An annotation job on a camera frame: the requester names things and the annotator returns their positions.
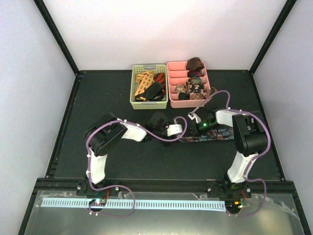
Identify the navy floral tie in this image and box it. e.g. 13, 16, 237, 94
179, 127, 234, 143

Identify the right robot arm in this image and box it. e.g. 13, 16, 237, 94
188, 107, 271, 197

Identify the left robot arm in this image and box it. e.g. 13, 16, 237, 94
85, 112, 187, 195

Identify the brown dotted rolled tie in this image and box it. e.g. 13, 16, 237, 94
189, 87, 218, 100

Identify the black rolled tie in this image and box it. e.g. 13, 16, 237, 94
179, 92, 190, 100

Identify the dark floral rolled tie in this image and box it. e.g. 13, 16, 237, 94
188, 84, 205, 94

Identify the tan paisley rolled tie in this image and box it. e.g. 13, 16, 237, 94
175, 84, 189, 94

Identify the green floral rolled tie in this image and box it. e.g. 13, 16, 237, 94
188, 76, 202, 85

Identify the red blue rolled tie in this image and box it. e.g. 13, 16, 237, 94
187, 70, 205, 77

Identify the pink divided organizer tray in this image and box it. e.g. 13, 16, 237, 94
167, 61, 211, 109

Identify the red black striped tie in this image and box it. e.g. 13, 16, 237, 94
154, 72, 166, 87

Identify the orange patterned tie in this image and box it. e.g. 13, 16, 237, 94
134, 70, 155, 96

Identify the green plastic basket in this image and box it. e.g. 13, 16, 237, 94
130, 64, 169, 110

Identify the right controller board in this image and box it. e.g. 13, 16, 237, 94
225, 200, 245, 209

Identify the controller board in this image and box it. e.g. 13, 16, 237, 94
89, 198, 107, 207
225, 200, 245, 209

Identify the left controller board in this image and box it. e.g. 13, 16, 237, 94
89, 198, 107, 207

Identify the clear acrylic sheet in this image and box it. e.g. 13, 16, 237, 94
21, 191, 304, 235

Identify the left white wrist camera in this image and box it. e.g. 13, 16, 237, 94
166, 124, 183, 137

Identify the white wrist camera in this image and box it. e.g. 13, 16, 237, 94
166, 124, 183, 137
188, 112, 201, 123

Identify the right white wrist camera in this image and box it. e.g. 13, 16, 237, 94
188, 112, 201, 123

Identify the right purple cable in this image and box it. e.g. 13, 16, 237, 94
190, 90, 271, 218

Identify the purple cable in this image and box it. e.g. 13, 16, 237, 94
86, 116, 188, 218
190, 90, 271, 218

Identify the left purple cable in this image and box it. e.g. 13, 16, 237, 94
86, 116, 188, 218

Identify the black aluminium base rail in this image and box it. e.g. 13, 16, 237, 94
36, 178, 296, 196

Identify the light blue slotted cable duct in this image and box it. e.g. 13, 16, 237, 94
40, 198, 226, 212

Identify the right black frame post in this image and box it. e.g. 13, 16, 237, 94
249, 0, 297, 74

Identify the black frame post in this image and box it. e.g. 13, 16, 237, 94
33, 0, 79, 75
249, 0, 297, 74

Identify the left black frame post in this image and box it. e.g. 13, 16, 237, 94
33, 0, 79, 75

